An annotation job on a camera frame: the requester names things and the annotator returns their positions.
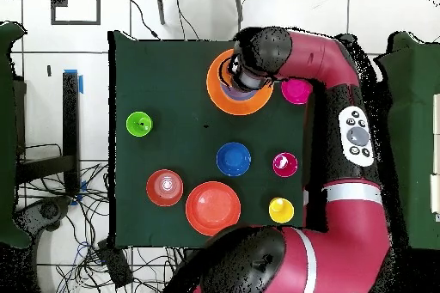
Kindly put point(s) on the dark blue bowl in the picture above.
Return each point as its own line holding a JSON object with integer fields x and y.
{"x": 233, "y": 159}

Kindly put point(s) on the light blue bowl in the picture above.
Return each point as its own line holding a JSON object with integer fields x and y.
{"x": 237, "y": 95}

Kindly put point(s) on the orange cup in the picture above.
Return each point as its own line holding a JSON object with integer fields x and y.
{"x": 225, "y": 74}

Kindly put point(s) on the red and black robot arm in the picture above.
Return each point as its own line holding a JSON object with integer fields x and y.
{"x": 343, "y": 245}

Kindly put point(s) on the large orange bowl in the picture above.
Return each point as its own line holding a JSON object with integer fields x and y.
{"x": 215, "y": 93}

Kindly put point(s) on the large red-orange bowl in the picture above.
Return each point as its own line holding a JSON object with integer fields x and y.
{"x": 213, "y": 203}

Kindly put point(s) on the pink-red cup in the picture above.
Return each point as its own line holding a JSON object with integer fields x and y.
{"x": 285, "y": 164}

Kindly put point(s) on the small red-orange bowl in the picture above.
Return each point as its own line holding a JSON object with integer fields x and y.
{"x": 165, "y": 188}

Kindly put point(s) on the green cup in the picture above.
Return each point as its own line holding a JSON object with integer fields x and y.
{"x": 139, "y": 124}

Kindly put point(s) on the yellow cup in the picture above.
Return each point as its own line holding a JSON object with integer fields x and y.
{"x": 281, "y": 210}

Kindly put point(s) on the pink-red bowl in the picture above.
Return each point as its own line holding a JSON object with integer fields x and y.
{"x": 295, "y": 93}

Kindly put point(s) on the dark green tablecloth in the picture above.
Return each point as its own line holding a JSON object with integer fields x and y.
{"x": 172, "y": 59}

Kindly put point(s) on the blue tape piece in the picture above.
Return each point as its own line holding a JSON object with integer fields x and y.
{"x": 81, "y": 85}

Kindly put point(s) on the black power strip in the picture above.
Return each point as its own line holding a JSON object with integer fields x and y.
{"x": 115, "y": 263}

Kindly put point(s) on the neighbouring green cloth table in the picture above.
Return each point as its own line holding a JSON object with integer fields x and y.
{"x": 7, "y": 135}
{"x": 419, "y": 135}

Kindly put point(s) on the white panel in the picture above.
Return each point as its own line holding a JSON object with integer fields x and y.
{"x": 436, "y": 193}

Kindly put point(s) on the camera tripod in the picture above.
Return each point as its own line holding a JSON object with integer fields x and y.
{"x": 160, "y": 7}

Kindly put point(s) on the black metal frame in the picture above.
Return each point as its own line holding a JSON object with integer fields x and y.
{"x": 70, "y": 117}

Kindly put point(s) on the dark grey pedestal base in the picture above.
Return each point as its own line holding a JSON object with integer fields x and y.
{"x": 48, "y": 210}

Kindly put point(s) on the black square frame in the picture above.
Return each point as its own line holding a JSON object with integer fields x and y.
{"x": 75, "y": 23}

